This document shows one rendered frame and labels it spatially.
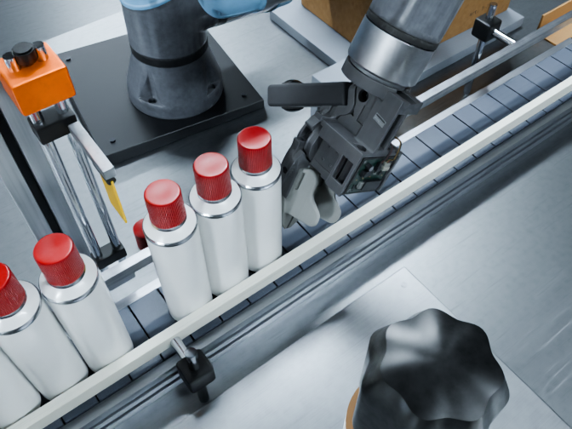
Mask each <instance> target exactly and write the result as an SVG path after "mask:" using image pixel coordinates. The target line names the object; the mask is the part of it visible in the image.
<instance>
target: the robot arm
mask: <svg viewBox="0 0 572 429"><path fill-rule="evenodd" d="M119 1H120V3H121V5H122V9H123V17H124V21H125V25H126V29H127V33H128V37H129V45H130V48H131V56H130V62H129V70H128V76H127V88H128V92H129V98H130V100H131V102H132V103H133V105H134V106H135V107H136V108H137V109H138V110H139V111H141V112H143V113H145V114H146V115H148V116H151V117H155V118H160V119H167V120H177V119H184V118H189V117H195V116H196V115H199V114H201V113H203V112H205V111H207V110H208V109H209V108H211V107H212V106H213V105H214V104H215V103H216V102H217V101H218V100H219V98H220V96H221V94H222V90H223V82H222V74H221V70H220V67H219V65H218V63H217V61H216V59H215V57H214V55H213V52H212V50H211V48H210V46H209V42H208V32H207V30H208V29H210V28H213V27H216V26H220V25H224V24H227V23H230V22H233V21H236V20H241V19H244V18H247V17H250V16H253V15H256V14H261V13H269V12H272V11H273V10H275V9H277V8H279V7H282V6H284V5H286V4H289V3H291V2H292V1H293V0H119ZM464 1H465V0H373V1H372V3H371V4H370V6H369V9H368V11H367V13H366V14H365V16H364V17H363V20H362V22H361V24H360V26H359V28H358V29H357V32H356V34H355V36H354V38H353V39H352V42H351V44H350V46H349V48H348V54H349V55H348V56H347V57H346V60H345V62H344V64H343V66H342V67H341V70H342V72H343V74H344V75H345V76H346V77H347V78H348V79H349V80H350V82H328V83H303V82H301V81H299V80H296V79H290V80H287V81H285V82H283V83H282V84H271V85H269V86H268V88H267V104H268V105H269V106H281V107H282V109H284V110H285V111H286V112H298V111H300V110H302V109H304V107H320V111H316V112H315V114H314V115H312V116H311V117H309V118H308V119H307V120H306V121H305V124H304V125H303V127H302V128H301V129H300V131H299V133H298V134H297V136H295V137H294V139H293V142H292V145H291V146H290V148H289V149H288V151H287V152H286V154H285V156H284V158H283V161H282V163H281V166H282V227H283V228H284V229H286V228H290V227H291V226H292V225H293V224H294V223H295V222H296V221H298V220H300V221H302V222H303V223H305V224H306V225H308V226H315V225H316V224H317V223H318V222H319V218H321V219H323V220H326V221H327V222H328V223H335V222H336V221H337V220H338V219H339V218H340V215H341V210H340V206H339V204H338V202H337V200H336V197H335V194H336V195H337V196H338V197H341V195H347V194H354V193H360V192H373V191H375V190H376V191H378V192H379V191H380V190H381V188H382V187H383V186H384V184H385V182H386V180H387V178H388V177H389V175H390V173H391V172H392V170H393V169H394V167H395V165H396V164H397V162H398V160H399V158H400V157H401V156H402V154H403V152H402V151H400V150H401V146H402V141H401V140H400V139H399V138H397V137H396V136H395V135H396V133H397V132H398V130H399V128H400V127H401V125H402V123H403V121H404V119H405V118H406V117H407V115H417V113H418V112H419V110H420V109H421V107H422V105H423V104H424V103H423V102H422V101H420V100H419V99H417V98H416V97H415V96H413V95H412V94H411V93H410V92H409V91H410V90H411V87H413V86H415V85H416V84H417V82H418V80H419V78H420V76H421V74H422V72H423V71H424V70H425V68H426V66H427V64H428V62H429V61H430V59H431V58H432V56H433V54H434V52H435V51H436V49H437V47H438V45H439V44H440V42H441V41H442V39H443V36H444V35H445V33H446V31H447V30H448V29H449V26H450V25H451V23H452V21H453V19H454V18H455V16H456V14H457V13H458V11H459V9H460V7H461V5H462V4H463V3H464ZM393 138H396V139H397V140H399V143H400V144H399V148H397V147H396V146H394V145H393V144H392V140H393ZM309 163H311V165H310V166H309V168H308V165H309Z"/></svg>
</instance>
